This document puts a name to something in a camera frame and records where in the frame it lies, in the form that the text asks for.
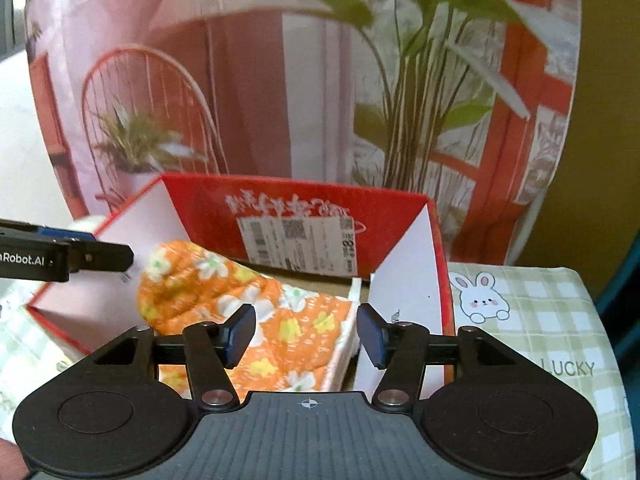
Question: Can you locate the red strawberry print box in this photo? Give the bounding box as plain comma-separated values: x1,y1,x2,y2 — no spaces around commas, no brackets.
25,172,456,396

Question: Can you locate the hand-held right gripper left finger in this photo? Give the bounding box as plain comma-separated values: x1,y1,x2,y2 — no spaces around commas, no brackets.
92,304,257,411

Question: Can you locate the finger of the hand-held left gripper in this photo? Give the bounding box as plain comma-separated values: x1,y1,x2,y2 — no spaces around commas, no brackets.
0,219,96,240
67,238,135,274

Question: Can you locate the white soft lump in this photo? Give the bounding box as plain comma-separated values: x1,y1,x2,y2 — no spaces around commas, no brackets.
65,215,108,234

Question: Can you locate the wall poster with plants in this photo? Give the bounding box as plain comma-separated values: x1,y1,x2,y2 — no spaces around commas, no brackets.
25,0,583,266

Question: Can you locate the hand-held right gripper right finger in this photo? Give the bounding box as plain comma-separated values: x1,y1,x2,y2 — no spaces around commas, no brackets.
356,304,506,408

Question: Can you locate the orange floral oven mitt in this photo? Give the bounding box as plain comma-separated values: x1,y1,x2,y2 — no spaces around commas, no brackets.
136,240,362,393

